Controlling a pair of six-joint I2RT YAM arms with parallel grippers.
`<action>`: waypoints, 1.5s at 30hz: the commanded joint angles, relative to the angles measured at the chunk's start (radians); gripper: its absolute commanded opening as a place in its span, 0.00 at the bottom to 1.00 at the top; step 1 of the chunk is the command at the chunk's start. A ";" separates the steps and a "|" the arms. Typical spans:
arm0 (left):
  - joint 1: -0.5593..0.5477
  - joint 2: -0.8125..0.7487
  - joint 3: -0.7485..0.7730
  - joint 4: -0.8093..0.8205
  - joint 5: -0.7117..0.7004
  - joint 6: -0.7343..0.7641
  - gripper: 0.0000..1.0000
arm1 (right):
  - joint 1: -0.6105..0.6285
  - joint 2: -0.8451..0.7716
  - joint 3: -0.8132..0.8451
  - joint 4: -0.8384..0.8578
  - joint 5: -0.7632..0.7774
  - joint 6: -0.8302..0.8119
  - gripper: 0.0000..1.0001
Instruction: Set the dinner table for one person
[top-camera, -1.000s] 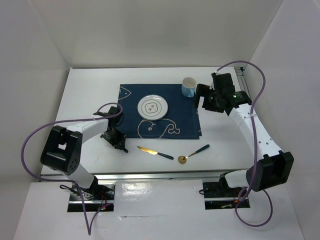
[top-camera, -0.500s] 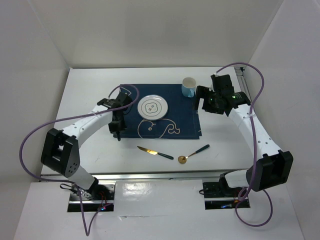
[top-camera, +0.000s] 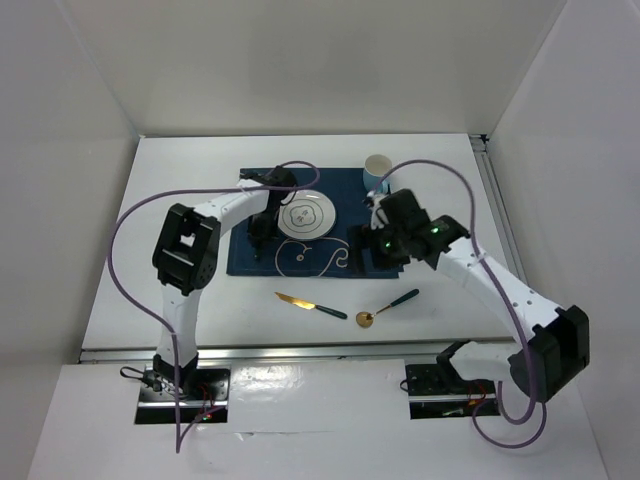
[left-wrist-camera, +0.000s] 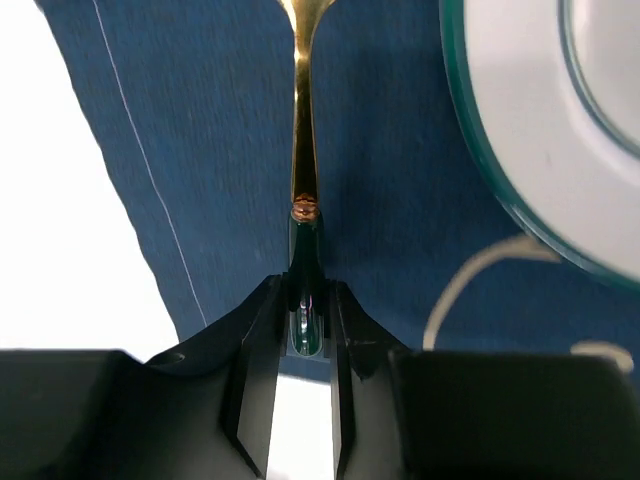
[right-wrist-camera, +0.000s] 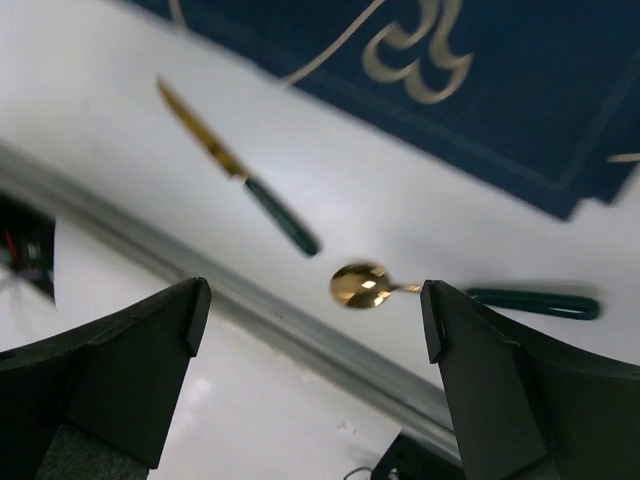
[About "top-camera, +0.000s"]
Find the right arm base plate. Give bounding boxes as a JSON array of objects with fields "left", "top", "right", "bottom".
[{"left": 399, "top": 364, "right": 499, "bottom": 420}]

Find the aluminium front rail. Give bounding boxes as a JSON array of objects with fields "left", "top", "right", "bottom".
[{"left": 78, "top": 337, "right": 549, "bottom": 365}]

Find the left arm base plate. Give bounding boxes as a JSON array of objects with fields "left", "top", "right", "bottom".
[{"left": 133, "top": 367, "right": 231, "bottom": 425}]

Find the gold spoon green handle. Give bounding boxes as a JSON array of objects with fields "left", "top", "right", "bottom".
[{"left": 356, "top": 289, "right": 420, "bottom": 328}]

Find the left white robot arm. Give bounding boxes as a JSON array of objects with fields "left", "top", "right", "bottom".
[{"left": 152, "top": 167, "right": 297, "bottom": 399}]

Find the gold knife green handle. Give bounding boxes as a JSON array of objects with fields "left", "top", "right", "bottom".
[{"left": 275, "top": 292, "right": 348, "bottom": 320}]

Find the white and blue mug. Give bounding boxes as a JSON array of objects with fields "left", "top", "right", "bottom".
[{"left": 363, "top": 154, "right": 392, "bottom": 194}]

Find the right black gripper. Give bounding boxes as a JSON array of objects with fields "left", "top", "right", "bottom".
[{"left": 345, "top": 220, "right": 410, "bottom": 276}]

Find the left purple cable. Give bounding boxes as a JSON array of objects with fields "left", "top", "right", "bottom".
[{"left": 106, "top": 159, "right": 322, "bottom": 454}]

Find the white plate with rings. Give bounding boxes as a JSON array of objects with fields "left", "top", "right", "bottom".
[{"left": 278, "top": 190, "right": 337, "bottom": 240}]

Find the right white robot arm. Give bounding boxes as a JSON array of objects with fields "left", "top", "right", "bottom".
[{"left": 348, "top": 189, "right": 590, "bottom": 403}]

